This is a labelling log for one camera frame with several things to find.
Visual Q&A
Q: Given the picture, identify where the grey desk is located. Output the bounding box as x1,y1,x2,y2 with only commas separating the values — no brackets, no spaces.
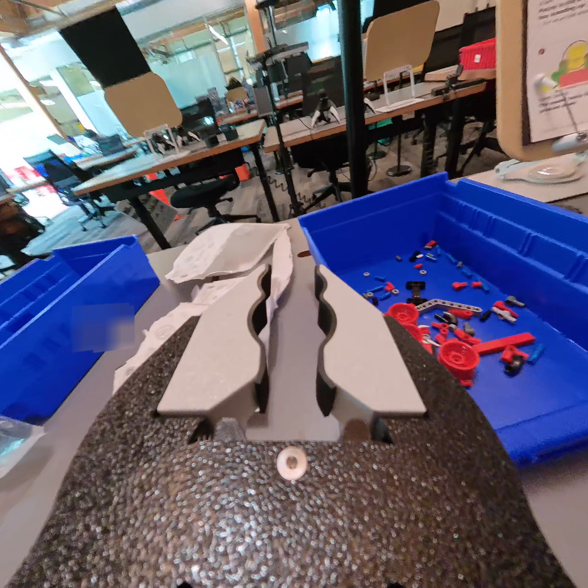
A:
0,170,588,588

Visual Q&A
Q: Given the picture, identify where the clear plastic bag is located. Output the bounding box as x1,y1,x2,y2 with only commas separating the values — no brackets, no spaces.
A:
0,416,47,478

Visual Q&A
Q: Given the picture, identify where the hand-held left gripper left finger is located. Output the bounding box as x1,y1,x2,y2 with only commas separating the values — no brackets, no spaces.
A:
156,264,273,425

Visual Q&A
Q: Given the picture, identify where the printed instruction sheet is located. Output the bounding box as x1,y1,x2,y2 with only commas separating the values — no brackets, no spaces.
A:
524,0,588,144

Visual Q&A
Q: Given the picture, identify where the black equipment stand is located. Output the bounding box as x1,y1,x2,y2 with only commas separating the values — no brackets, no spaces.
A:
247,41,314,217

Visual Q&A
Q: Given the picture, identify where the white crumpled plastic bag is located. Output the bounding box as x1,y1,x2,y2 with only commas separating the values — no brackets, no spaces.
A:
112,230,295,396

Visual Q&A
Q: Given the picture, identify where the pile of small toy parts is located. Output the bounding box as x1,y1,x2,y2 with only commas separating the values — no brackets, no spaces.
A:
362,239,547,389

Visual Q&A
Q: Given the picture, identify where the orange traffic cone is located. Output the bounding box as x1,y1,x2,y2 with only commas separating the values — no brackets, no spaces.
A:
147,186,183,221

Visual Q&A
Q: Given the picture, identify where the red toy wheel hub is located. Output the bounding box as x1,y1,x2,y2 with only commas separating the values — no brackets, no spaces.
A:
385,302,421,326
437,339,479,382

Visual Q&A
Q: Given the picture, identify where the blue bin with tag label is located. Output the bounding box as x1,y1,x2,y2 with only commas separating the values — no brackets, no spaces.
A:
0,235,160,424

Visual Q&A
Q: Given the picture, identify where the long red toy beam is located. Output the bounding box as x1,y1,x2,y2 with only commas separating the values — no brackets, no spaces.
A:
475,333,537,356

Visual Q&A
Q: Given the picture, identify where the background wooden desk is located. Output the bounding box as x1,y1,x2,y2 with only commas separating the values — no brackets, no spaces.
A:
73,119,281,250
264,80,488,217

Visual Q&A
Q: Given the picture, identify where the grey angled toy beam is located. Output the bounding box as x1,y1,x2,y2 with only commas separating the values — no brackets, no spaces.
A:
415,298,483,316

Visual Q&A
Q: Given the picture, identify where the crumpled white paper bag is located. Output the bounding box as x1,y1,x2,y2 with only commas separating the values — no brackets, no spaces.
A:
165,223,291,284

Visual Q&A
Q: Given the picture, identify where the blue storage bin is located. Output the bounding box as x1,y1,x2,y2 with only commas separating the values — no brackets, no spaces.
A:
0,235,138,322
299,172,588,466

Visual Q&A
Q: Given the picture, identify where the white gooseneck magnifier lamp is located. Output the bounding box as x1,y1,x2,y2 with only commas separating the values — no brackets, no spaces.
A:
494,73,588,184

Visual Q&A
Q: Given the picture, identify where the black office chair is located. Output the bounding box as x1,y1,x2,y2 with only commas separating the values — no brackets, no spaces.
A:
170,177,260,227
292,69,368,203

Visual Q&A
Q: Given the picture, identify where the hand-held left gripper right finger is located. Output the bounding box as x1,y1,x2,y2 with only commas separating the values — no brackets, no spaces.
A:
314,265,428,425

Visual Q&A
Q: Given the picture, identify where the clear acrylic stand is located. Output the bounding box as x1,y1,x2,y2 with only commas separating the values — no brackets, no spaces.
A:
377,64,425,112
143,124,190,155

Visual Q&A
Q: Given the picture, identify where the tan divider board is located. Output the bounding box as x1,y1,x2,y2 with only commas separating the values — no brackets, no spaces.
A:
496,0,588,161
363,0,442,83
105,73,183,138

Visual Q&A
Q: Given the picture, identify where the red plastic crate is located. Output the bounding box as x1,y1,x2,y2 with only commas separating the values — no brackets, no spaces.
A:
459,38,497,70

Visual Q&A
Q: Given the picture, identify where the black pole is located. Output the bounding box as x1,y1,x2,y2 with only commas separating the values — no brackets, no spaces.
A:
337,0,371,199

